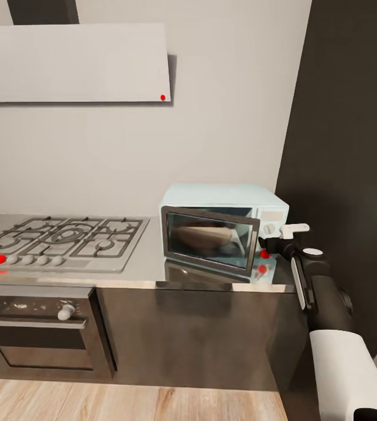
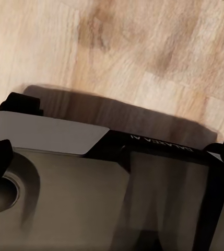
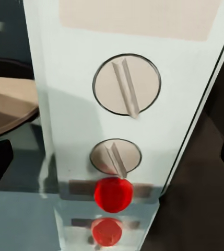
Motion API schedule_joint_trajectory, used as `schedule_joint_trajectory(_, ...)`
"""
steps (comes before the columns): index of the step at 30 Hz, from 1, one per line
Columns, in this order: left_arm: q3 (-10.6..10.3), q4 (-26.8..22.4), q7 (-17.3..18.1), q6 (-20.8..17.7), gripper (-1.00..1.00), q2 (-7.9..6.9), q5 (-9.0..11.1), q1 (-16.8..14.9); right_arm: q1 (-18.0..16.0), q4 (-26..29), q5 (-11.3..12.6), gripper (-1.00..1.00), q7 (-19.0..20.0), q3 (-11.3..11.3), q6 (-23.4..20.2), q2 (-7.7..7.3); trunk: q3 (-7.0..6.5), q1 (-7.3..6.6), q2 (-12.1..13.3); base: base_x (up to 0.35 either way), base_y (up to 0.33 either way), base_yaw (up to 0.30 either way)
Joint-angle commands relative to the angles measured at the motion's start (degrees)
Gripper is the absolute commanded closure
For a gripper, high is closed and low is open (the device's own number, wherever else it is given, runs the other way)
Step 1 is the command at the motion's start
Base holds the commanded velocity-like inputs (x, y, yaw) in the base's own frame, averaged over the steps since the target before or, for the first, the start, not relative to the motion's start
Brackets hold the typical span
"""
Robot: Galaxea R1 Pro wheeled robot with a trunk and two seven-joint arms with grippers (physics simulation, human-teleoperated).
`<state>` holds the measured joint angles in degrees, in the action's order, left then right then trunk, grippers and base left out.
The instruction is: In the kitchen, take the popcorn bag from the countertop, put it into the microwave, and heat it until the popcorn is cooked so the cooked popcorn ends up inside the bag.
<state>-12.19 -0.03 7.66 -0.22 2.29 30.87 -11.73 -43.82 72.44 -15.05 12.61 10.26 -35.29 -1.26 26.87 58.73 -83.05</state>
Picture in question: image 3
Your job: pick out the microwave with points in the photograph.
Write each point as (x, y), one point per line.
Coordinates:
(99, 98)

